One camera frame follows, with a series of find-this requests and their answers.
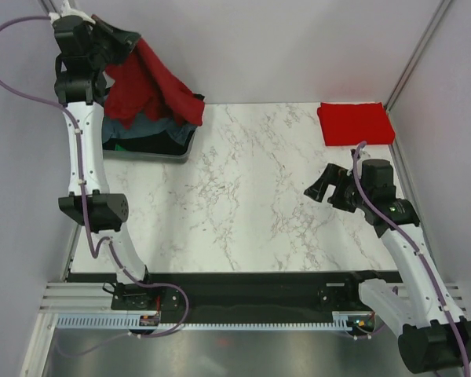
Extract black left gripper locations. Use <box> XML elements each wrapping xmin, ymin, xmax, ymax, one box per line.
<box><xmin>84</xmin><ymin>16</ymin><xmax>139</xmax><ymax>71</ymax></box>

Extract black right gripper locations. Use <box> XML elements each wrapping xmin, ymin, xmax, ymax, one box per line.
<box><xmin>304</xmin><ymin>163</ymin><xmax>372</xmax><ymax>214</ymax></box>

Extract dark red t shirt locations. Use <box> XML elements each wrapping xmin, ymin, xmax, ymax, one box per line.
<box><xmin>104</xmin><ymin>39</ymin><xmax>205</xmax><ymax>129</ymax></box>

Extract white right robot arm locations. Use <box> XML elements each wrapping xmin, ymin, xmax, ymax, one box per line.
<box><xmin>304</xmin><ymin>159</ymin><xmax>471</xmax><ymax>375</ymax></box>

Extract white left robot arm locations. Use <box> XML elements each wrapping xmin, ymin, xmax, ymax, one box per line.
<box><xmin>49</xmin><ymin>2</ymin><xmax>157</xmax><ymax>310</ymax></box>

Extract folded bright red t shirt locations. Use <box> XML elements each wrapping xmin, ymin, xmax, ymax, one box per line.
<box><xmin>317</xmin><ymin>102</ymin><xmax>396</xmax><ymax>147</ymax></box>

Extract blue grey t shirt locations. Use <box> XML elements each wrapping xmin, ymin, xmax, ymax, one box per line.
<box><xmin>101</xmin><ymin>114</ymin><xmax>197</xmax><ymax>145</ymax></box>

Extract black t shirt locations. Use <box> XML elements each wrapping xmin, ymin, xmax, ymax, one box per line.
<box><xmin>102</xmin><ymin>112</ymin><xmax>198</xmax><ymax>156</ymax></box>

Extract grey plastic laundry bin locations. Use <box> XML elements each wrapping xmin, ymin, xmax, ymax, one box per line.
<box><xmin>101</xmin><ymin>113</ymin><xmax>198</xmax><ymax>163</ymax></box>

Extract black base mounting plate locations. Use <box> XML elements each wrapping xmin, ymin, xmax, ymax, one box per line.
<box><xmin>111</xmin><ymin>270</ymin><xmax>402</xmax><ymax>323</ymax></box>

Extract left corner aluminium post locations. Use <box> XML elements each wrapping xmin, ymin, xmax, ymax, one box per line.
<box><xmin>38</xmin><ymin>0</ymin><xmax>63</xmax><ymax>15</ymax></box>

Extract corner aluminium post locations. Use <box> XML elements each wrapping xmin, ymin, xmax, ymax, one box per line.
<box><xmin>384</xmin><ymin>0</ymin><xmax>455</xmax><ymax>113</ymax></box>
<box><xmin>38</xmin><ymin>0</ymin><xmax>63</xmax><ymax>15</ymax></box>

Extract white slotted cable duct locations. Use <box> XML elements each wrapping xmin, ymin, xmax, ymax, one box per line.
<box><xmin>56</xmin><ymin>312</ymin><xmax>375</xmax><ymax>331</ymax></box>

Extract right corner aluminium post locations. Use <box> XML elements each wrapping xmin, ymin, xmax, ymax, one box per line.
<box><xmin>384</xmin><ymin>0</ymin><xmax>455</xmax><ymax>113</ymax></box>

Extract aluminium frame rail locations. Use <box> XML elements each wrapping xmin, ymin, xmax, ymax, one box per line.
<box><xmin>38</xmin><ymin>280</ymin><xmax>119</xmax><ymax>314</ymax></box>

